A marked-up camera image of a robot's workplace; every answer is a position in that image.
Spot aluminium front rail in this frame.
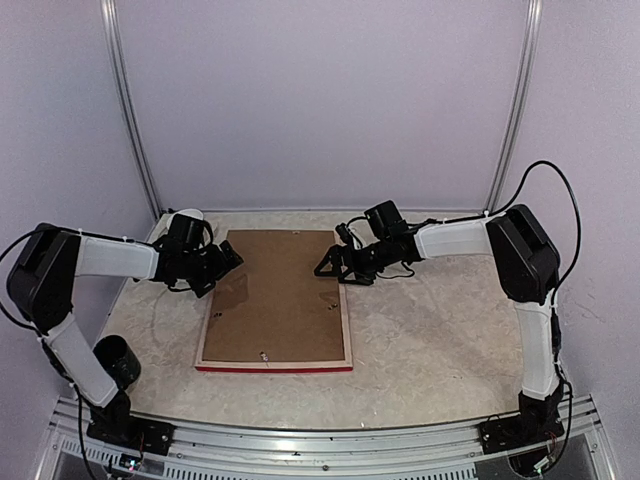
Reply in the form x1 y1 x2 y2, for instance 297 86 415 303
31 396 620 479

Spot orange white bowl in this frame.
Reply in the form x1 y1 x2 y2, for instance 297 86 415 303
166 208 204 226

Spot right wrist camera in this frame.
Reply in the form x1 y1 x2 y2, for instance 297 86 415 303
335 200 409 248

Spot wooden red picture frame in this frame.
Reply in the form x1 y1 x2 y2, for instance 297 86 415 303
193 229 354 374

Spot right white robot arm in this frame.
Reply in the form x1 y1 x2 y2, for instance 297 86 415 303
314 201 561 401

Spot right aluminium post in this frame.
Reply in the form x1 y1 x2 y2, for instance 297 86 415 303
484 0 544 211

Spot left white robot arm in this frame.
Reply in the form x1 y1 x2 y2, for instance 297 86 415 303
1 216 243 409

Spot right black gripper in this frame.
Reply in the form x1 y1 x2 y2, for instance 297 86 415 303
313 237 392 286

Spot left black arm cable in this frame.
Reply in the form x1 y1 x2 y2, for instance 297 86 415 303
0 229 46 329

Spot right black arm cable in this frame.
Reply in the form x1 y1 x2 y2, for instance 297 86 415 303
492 159 584 291

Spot grey round plate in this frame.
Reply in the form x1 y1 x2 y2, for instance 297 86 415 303
212 222 226 244

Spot black cylindrical cup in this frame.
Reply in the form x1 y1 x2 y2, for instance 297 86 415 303
93 335 142 391

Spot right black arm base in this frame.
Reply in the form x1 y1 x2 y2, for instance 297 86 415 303
477 385 565 455

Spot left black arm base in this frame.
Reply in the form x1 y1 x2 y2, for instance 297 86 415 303
87 391 176 456

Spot left aluminium post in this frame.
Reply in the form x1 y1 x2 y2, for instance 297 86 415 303
100 0 163 220

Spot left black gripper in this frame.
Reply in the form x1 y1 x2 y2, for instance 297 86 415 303
183 240 244 298

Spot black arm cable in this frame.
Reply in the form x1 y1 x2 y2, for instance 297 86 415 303
492 159 584 291
0 229 46 329

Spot brown cardboard backing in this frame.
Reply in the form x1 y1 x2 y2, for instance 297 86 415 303
202 230 346 362

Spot aluminium post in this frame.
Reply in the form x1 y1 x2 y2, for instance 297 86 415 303
484 0 544 211
100 0 163 220

